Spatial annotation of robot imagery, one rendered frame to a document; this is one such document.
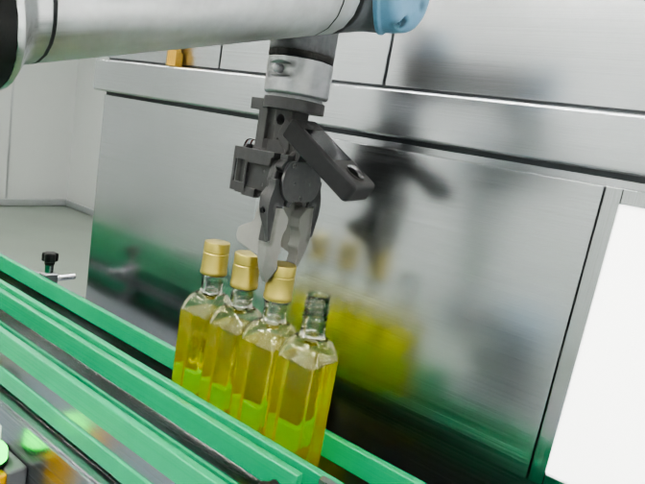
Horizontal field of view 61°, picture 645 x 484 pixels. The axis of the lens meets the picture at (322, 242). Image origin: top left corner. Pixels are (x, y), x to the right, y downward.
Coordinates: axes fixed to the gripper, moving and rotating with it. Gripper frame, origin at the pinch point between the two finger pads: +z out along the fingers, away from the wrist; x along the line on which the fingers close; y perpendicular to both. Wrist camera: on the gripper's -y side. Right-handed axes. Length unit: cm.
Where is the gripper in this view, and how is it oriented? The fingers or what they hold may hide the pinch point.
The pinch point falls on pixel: (282, 271)
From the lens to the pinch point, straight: 65.5
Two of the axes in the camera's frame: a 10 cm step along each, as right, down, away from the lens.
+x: -5.7, 0.6, -8.2
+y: -8.1, -2.4, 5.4
